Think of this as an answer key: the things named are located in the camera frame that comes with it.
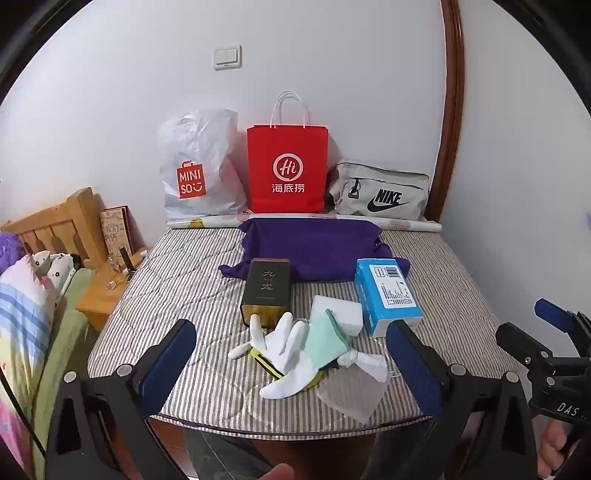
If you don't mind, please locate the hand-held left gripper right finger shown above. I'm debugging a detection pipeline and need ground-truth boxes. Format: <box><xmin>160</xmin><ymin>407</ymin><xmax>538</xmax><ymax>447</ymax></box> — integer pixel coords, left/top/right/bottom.
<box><xmin>385</xmin><ymin>318</ymin><xmax>541</xmax><ymax>480</ymax></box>

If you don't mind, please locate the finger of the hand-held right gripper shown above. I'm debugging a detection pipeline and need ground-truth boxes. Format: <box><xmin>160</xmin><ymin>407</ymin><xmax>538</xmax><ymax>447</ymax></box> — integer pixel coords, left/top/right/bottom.
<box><xmin>534</xmin><ymin>298</ymin><xmax>591</xmax><ymax>344</ymax></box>
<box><xmin>496</xmin><ymin>322</ymin><xmax>559</xmax><ymax>374</ymax></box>

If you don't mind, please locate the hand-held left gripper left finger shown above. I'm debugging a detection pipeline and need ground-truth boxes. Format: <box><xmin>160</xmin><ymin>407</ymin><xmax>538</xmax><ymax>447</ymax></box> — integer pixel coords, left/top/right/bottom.
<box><xmin>46</xmin><ymin>318</ymin><xmax>199</xmax><ymax>480</ymax></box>

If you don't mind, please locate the white knotted cloth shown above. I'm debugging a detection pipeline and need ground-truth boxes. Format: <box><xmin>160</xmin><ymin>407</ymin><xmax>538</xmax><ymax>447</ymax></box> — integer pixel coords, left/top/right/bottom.
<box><xmin>339</xmin><ymin>351</ymin><xmax>389</xmax><ymax>383</ymax></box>

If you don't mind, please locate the clear plastic bag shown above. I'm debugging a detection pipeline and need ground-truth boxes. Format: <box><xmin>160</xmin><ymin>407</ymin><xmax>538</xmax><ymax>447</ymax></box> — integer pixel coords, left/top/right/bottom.
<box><xmin>316</xmin><ymin>367</ymin><xmax>393</xmax><ymax>421</ymax></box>

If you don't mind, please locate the blue tissue pack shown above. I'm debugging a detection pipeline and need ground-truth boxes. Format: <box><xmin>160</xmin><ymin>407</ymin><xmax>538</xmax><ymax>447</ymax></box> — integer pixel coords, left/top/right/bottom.
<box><xmin>355</xmin><ymin>257</ymin><xmax>424</xmax><ymax>337</ymax></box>

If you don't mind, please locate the white sponge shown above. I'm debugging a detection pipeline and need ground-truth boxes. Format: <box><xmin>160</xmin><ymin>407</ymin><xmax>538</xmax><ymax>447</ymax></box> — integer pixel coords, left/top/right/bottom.
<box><xmin>308</xmin><ymin>295</ymin><xmax>365</xmax><ymax>344</ymax></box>

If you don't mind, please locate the light green cloth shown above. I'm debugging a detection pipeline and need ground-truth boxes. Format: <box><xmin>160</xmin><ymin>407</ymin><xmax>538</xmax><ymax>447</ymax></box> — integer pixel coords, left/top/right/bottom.
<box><xmin>300</xmin><ymin>309</ymin><xmax>352</xmax><ymax>370</ymax></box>

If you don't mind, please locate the yellow mesh pouch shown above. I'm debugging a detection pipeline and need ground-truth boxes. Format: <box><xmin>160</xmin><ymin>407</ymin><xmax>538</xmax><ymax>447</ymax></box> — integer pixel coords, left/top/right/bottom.
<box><xmin>247</xmin><ymin>346</ymin><xmax>324</xmax><ymax>393</ymax></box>

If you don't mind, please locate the white glove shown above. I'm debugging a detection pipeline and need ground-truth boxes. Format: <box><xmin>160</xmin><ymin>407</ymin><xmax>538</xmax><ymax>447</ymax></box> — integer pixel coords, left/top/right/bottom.
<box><xmin>228</xmin><ymin>311</ymin><xmax>333</xmax><ymax>400</ymax></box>

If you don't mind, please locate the dark tin box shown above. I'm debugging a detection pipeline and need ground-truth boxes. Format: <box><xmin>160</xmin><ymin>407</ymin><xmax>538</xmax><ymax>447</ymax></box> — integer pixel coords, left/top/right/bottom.
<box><xmin>239</xmin><ymin>258</ymin><xmax>293</xmax><ymax>329</ymax></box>

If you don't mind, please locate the person's right hand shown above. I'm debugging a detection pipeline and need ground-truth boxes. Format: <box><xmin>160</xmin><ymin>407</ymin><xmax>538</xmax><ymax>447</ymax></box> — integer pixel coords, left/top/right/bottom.
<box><xmin>538</xmin><ymin>421</ymin><xmax>583</xmax><ymax>478</ymax></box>

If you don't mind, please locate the grey striped mattress pad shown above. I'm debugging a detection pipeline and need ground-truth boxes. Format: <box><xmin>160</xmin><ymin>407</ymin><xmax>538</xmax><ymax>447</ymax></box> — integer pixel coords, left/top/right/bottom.
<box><xmin>88</xmin><ymin>226</ymin><xmax>527</xmax><ymax>437</ymax></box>

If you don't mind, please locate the wooden nightstand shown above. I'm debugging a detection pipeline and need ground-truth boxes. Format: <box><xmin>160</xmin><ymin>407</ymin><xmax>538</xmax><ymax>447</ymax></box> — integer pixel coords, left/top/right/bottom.
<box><xmin>76</xmin><ymin>251</ymin><xmax>153</xmax><ymax>332</ymax></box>

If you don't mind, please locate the green bed sheet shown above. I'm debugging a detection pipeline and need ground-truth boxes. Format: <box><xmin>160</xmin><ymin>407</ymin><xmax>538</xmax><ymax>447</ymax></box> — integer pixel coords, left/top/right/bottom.
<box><xmin>28</xmin><ymin>270</ymin><xmax>95</xmax><ymax>462</ymax></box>

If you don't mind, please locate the brown book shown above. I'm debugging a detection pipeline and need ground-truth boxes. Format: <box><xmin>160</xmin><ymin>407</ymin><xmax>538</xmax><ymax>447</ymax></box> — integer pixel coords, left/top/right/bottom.
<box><xmin>100</xmin><ymin>205</ymin><xmax>136</xmax><ymax>259</ymax></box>

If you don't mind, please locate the white spotted plush toy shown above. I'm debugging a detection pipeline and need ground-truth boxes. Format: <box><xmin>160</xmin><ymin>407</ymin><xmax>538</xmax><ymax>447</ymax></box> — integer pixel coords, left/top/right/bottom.
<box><xmin>32</xmin><ymin>251</ymin><xmax>84</xmax><ymax>301</ymax></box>

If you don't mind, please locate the rolled printed paper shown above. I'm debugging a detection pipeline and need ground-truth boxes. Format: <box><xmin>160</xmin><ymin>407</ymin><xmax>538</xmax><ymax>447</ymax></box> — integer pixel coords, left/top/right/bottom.
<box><xmin>166</xmin><ymin>212</ymin><xmax>443</xmax><ymax>233</ymax></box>

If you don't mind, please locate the purple towel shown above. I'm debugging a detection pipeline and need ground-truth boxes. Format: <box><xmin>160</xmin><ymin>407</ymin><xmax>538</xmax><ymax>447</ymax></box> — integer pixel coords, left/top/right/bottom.
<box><xmin>218</xmin><ymin>217</ymin><xmax>411</xmax><ymax>283</ymax></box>

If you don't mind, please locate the wooden headboard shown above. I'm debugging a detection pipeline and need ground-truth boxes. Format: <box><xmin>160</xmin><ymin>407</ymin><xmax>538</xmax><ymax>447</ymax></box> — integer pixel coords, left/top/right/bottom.
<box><xmin>0</xmin><ymin>187</ymin><xmax>109</xmax><ymax>268</ymax></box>

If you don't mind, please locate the grey waist bag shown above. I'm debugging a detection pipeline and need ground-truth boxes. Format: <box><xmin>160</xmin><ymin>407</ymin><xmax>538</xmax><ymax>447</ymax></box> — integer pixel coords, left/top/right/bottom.
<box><xmin>327</xmin><ymin>159</ymin><xmax>431</xmax><ymax>221</ymax></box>

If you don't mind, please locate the purple plush toy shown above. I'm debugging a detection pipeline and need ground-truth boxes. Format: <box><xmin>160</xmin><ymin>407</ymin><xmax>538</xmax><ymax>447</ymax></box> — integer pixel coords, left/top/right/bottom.
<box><xmin>0</xmin><ymin>231</ymin><xmax>28</xmax><ymax>273</ymax></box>

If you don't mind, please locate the white plastic shopping bag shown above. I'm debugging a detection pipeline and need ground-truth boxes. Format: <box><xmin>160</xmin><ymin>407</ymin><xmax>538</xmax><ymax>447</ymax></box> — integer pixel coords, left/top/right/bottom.
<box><xmin>157</xmin><ymin>108</ymin><xmax>250</xmax><ymax>221</ymax></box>

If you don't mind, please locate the red paper bag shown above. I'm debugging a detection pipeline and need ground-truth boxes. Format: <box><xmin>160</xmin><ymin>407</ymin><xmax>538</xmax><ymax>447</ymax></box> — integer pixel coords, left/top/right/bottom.
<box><xmin>246</xmin><ymin>91</ymin><xmax>329</xmax><ymax>214</ymax></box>

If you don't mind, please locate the dark wooden bed frame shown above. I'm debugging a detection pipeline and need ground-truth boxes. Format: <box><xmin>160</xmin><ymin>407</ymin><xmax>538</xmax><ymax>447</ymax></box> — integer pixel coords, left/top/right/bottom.
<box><xmin>148</xmin><ymin>411</ymin><xmax>462</xmax><ymax>480</ymax></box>

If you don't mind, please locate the black cable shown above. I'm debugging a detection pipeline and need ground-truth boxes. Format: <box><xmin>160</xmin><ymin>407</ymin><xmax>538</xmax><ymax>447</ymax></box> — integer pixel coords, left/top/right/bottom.
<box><xmin>0</xmin><ymin>364</ymin><xmax>42</xmax><ymax>467</ymax></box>

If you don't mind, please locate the brown wooden door frame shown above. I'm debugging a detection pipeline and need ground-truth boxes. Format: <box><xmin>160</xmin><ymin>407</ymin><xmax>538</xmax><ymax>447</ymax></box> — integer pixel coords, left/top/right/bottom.
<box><xmin>425</xmin><ymin>0</ymin><xmax>465</xmax><ymax>222</ymax></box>

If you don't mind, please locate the white wall switch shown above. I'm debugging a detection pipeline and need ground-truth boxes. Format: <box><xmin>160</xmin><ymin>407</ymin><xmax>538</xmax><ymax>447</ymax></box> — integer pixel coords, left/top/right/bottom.
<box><xmin>213</xmin><ymin>45</ymin><xmax>242</xmax><ymax>71</ymax></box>

